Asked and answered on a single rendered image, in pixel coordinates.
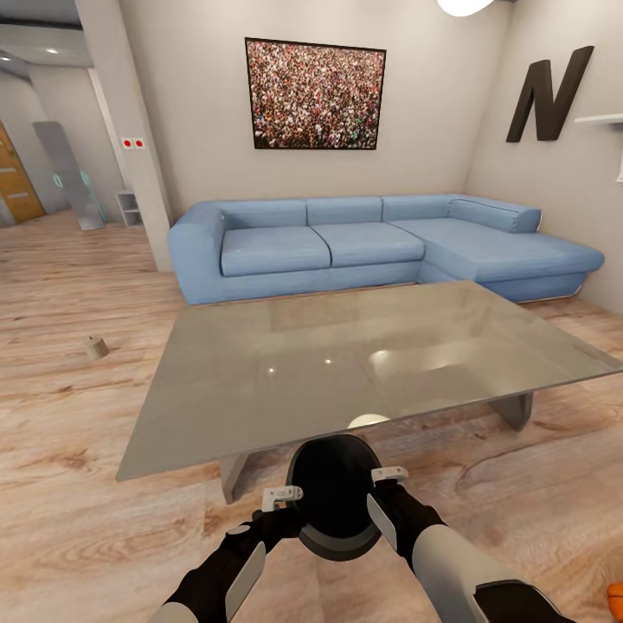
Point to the coffee table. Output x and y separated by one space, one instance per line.
243 378

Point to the cauldron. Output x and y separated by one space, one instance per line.
332 473

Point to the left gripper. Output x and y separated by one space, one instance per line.
286 522

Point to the picture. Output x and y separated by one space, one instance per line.
310 96

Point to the pillar candle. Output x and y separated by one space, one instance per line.
95 347

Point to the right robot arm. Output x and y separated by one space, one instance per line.
464 584

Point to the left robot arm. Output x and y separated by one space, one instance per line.
213 592

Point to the decorative sign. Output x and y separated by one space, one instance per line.
537 88

